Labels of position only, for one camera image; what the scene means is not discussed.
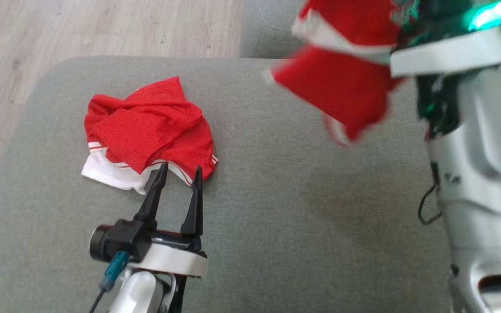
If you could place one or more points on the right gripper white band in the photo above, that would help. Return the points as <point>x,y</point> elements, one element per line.
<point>450,54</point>

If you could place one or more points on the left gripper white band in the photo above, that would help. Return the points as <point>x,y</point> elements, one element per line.
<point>176,261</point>

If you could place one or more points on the red Bulls 23 jersey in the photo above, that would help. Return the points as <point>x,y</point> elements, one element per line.
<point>146,126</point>

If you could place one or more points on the red garment with white trim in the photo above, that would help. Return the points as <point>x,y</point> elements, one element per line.
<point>342,82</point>

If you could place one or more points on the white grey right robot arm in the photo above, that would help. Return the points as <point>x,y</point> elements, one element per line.
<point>489,174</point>

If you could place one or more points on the large grey sofa seat cushion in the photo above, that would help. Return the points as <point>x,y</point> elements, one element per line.
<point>276,217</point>

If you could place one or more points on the small grey sofa cushion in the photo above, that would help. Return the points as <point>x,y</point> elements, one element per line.
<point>259,34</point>

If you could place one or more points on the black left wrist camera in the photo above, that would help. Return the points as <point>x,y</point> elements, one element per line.
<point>118,241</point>

